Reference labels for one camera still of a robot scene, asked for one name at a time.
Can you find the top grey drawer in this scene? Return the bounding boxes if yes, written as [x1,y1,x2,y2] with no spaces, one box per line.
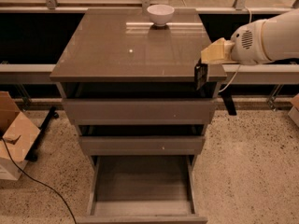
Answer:
[62,99,215,125]

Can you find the grey drawer cabinet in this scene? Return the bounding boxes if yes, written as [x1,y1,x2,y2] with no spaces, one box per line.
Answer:
[49,7,228,224]

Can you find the bottom grey open drawer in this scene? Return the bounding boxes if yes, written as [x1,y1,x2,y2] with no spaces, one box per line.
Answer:
[77,156,207,224]

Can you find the cardboard box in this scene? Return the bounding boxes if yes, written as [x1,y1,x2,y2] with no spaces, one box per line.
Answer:
[0,91,39,180]

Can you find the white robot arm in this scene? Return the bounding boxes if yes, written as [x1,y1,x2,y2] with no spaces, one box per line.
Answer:
[201,9,299,65]

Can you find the black caster stand leg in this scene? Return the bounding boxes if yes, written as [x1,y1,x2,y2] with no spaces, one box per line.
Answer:
[25,106,59,162]

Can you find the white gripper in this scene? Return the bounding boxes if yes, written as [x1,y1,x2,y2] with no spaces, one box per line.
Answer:
[201,19,271,65]

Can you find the black rxbar chocolate bar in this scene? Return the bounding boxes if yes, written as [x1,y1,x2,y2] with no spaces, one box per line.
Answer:
[194,60,208,91]

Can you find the white ceramic bowl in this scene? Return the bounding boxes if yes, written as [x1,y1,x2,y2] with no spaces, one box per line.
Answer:
[147,5,175,26]

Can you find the middle grey drawer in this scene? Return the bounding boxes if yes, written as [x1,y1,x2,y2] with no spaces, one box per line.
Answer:
[79,136,206,156]

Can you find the black floor cable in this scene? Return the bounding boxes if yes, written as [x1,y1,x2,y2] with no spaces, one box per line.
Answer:
[0,137,78,224]

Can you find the black bracket right of cabinet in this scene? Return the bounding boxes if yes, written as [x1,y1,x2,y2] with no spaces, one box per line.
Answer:
[221,87,237,116]

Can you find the white hanging cable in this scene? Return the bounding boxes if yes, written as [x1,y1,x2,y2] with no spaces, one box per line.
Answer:
[218,7,252,93]

